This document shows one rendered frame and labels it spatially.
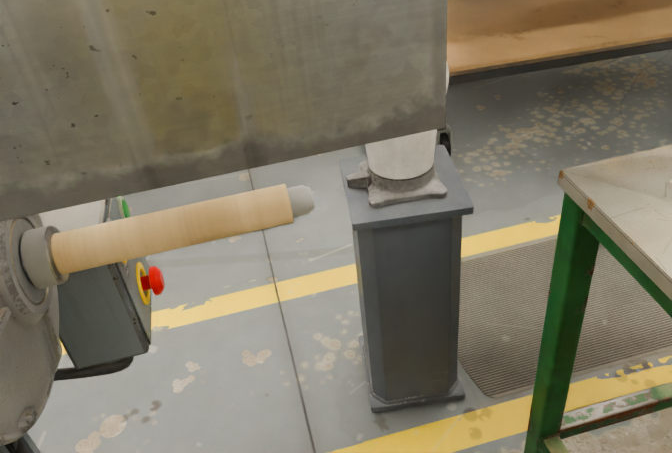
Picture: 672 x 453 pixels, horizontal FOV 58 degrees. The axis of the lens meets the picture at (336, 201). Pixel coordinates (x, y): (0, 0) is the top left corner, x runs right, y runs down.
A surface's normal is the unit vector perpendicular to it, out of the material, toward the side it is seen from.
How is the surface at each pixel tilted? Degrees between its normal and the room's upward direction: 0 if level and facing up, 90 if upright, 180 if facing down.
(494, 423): 0
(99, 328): 90
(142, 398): 0
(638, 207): 0
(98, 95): 90
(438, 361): 90
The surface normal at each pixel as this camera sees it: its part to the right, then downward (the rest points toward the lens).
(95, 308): 0.24, 0.56
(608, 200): -0.10, -0.80
